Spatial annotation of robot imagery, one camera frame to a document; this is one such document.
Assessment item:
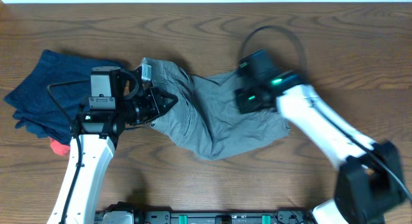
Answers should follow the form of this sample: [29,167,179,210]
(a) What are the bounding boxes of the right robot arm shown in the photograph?
[235,50,411,223]

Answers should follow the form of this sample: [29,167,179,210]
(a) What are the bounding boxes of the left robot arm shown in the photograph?
[48,64,178,223]

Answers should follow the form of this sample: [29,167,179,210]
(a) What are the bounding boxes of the red cloth under stack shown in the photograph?
[49,137,70,156]

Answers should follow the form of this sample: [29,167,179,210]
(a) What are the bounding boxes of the folded navy blue garment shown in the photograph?
[4,50,122,144]

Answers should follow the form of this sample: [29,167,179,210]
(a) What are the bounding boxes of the grey shorts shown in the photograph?
[142,57,290,160]

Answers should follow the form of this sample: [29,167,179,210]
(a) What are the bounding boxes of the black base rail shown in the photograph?
[94,201,315,224]

